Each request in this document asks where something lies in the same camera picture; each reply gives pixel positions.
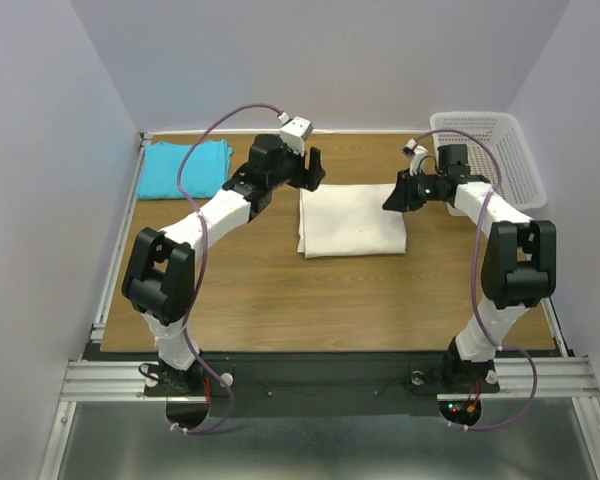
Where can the white plastic basket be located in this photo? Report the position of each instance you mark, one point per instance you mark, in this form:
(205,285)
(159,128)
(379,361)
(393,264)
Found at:
(497,150)

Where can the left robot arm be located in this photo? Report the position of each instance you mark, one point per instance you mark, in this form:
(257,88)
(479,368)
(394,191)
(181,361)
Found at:
(166,266)

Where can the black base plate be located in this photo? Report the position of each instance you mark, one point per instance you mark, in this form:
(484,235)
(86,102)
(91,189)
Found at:
(314,384)

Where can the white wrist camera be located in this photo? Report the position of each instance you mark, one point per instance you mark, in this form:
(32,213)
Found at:
(294,132)
(417,155)

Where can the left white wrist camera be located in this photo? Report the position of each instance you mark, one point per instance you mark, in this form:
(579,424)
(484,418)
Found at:
(294,132)

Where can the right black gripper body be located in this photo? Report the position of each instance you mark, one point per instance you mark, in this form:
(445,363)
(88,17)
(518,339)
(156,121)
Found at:
(426,188)

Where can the white t-shirt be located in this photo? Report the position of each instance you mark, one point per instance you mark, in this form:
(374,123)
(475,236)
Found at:
(348,220)

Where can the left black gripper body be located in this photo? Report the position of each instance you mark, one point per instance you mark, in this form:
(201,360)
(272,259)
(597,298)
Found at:
(291,168)

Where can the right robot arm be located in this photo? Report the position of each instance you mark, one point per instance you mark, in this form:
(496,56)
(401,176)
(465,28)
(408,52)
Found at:
(514,260)

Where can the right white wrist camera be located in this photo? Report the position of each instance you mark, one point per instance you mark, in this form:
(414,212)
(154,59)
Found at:
(417,155)

